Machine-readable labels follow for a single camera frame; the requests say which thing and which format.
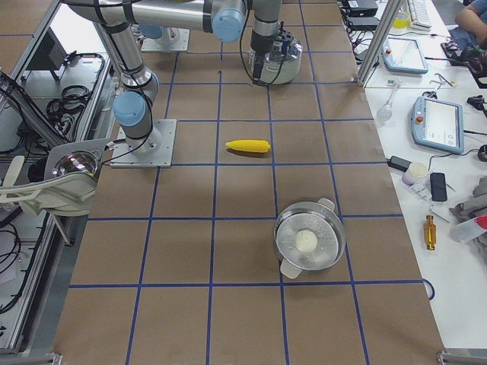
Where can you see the black phone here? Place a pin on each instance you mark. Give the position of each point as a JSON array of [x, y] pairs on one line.
[[438, 187]]

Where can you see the white plastic rice paddle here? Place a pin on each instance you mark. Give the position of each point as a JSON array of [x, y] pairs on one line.
[[13, 171]]

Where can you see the far blue teach pendant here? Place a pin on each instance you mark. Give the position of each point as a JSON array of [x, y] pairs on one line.
[[404, 55]]

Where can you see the light green electric pot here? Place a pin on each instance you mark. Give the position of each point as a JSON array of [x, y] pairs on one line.
[[280, 64]]

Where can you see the white steamed bun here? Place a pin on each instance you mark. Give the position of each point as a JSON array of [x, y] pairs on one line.
[[305, 241]]

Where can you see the blue teach pendant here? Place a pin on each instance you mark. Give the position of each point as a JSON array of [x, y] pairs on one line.
[[437, 124], [404, 55]]

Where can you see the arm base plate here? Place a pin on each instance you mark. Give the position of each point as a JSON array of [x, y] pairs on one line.
[[156, 151], [165, 39]]

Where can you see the gold brass fitting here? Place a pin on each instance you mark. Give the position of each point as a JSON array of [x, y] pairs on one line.
[[430, 233]]

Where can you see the white paper cup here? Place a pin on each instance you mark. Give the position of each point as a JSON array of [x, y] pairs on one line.
[[414, 172]]

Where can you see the near blue teach pendant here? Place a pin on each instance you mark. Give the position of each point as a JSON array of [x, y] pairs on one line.
[[437, 124]]

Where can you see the black scissors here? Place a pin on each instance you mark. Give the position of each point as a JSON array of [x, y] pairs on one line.
[[430, 94]]

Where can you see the black power adapter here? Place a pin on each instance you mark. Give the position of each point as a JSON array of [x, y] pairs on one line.
[[398, 163]]

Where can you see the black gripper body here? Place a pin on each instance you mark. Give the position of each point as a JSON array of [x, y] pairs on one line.
[[261, 44]]

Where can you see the aluminium frame post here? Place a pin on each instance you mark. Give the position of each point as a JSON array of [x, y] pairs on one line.
[[385, 23]]

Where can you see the steel steamer pot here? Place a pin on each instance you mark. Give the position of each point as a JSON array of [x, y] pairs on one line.
[[319, 217]]

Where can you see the person forearm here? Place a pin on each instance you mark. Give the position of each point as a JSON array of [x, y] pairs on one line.
[[470, 19]]

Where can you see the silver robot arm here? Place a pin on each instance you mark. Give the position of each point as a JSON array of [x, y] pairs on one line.
[[224, 19], [133, 107]]

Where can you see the steel bowl with food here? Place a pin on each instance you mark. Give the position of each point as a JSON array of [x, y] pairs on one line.
[[77, 161]]

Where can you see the grey cloth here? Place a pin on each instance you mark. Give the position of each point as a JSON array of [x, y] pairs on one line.
[[473, 207]]

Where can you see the yellow corn cob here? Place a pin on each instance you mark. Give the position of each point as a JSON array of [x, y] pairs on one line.
[[249, 146]]

